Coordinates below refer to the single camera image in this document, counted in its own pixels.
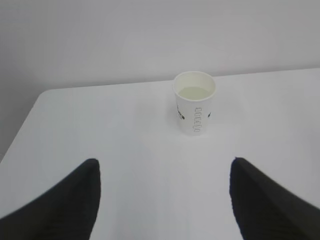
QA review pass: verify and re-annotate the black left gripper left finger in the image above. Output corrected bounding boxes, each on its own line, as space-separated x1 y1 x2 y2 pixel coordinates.
0 158 101 240

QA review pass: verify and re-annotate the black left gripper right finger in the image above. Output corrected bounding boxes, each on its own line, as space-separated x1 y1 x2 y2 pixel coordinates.
229 157 320 240

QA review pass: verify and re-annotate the white paper cup green print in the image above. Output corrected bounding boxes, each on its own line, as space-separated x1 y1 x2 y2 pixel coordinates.
172 71 217 136

